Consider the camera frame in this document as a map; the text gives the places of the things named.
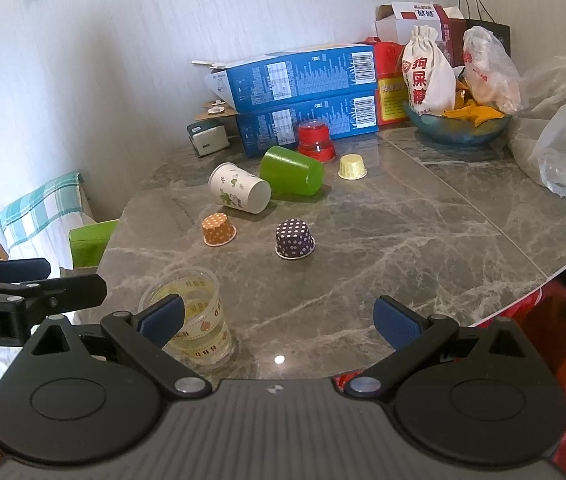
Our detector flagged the green plastic cup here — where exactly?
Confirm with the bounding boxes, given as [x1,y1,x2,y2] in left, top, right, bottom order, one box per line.
[259,145,325,197]

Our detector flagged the orange snack packets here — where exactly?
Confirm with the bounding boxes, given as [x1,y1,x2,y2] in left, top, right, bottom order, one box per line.
[442,71,507,127]

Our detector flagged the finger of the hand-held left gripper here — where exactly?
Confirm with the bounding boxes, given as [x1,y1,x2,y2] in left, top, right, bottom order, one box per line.
[0,258,52,284]
[0,275,108,317]

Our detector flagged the blue glass bowl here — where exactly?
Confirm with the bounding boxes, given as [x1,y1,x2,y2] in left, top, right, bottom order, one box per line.
[403,100,513,147]

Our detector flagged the black paper bag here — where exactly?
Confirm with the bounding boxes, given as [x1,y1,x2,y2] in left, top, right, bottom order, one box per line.
[458,0,512,61]

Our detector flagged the dark red box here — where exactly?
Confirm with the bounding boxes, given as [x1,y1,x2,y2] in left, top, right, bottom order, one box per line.
[436,5,469,69]

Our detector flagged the white cardboard box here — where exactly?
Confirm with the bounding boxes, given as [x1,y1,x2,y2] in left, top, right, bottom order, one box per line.
[374,1,447,46]

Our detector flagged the white drawstring cloth bag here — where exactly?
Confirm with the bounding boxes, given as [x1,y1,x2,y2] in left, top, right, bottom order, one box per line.
[401,25,457,117]

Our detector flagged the blue cardboard box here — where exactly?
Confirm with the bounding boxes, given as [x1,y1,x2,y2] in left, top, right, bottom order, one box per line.
[192,42,379,114]
[198,91,382,159]

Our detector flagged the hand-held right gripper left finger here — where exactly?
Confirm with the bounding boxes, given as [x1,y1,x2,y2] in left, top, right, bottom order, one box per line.
[23,294,213,402]

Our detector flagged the white paper cup green print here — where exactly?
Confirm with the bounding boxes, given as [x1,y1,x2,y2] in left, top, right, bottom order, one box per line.
[208,162,272,214]

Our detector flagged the red box yellow label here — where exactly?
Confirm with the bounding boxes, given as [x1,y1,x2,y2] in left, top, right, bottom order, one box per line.
[362,37,412,126]

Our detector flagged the clear printed plastic cup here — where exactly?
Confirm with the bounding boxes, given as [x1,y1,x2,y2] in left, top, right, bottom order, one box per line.
[138,269,234,364]

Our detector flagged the orange dotted paper cup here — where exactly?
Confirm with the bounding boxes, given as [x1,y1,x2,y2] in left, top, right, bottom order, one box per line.
[201,213,238,247]

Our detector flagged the red plastic cup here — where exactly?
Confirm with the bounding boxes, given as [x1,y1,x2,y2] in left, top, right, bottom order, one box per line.
[297,121,337,163]

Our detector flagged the white plastic bag red print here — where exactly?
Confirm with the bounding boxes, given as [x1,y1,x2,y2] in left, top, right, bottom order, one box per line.
[462,26,523,115]

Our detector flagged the purple dotted paper cup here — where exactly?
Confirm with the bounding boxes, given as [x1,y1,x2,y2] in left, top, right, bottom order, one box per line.
[275,218,316,260]

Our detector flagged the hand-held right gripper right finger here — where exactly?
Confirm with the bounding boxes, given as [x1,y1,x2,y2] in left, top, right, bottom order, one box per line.
[333,296,544,403]

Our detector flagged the teal checked cloth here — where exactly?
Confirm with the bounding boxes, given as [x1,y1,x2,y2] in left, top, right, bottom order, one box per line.
[0,172,86,267]

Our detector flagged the yellow paper cup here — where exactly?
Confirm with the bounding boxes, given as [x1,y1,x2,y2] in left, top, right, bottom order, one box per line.
[338,154,368,180]

